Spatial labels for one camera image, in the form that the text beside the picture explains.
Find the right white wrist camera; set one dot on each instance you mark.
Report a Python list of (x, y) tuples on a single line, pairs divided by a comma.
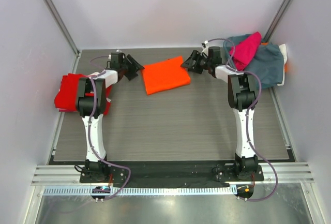
[(205, 46)]

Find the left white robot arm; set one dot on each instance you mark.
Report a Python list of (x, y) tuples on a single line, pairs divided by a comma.
[(96, 168)]

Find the aluminium corner post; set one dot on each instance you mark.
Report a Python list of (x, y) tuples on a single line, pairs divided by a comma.
[(284, 6), (61, 25)]

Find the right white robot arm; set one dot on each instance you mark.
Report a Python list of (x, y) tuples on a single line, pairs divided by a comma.
[(242, 98)]

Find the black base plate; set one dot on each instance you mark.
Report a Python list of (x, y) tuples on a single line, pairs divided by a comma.
[(168, 174)]

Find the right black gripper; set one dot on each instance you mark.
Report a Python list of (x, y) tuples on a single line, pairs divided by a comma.
[(197, 62)]

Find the magenta t-shirt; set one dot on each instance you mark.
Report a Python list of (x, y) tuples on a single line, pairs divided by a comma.
[(243, 53)]

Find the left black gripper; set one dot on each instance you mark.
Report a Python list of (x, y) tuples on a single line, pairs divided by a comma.
[(134, 65)]

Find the folded red t-shirt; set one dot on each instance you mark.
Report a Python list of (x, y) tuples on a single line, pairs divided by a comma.
[(67, 89)]

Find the right aluminium corner post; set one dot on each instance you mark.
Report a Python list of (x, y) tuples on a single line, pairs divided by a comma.
[(284, 6)]

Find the white t-shirt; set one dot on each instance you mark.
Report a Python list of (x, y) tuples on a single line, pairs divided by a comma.
[(283, 50)]

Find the slotted cable duct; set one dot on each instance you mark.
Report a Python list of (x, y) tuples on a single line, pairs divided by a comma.
[(105, 191)]

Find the teal laundry basket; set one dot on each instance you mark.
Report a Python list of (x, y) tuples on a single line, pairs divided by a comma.
[(233, 41)]

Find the left aluminium corner post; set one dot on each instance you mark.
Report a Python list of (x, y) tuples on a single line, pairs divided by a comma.
[(61, 25)]

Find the orange t-shirt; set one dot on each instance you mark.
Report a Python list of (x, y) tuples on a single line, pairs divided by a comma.
[(165, 75)]

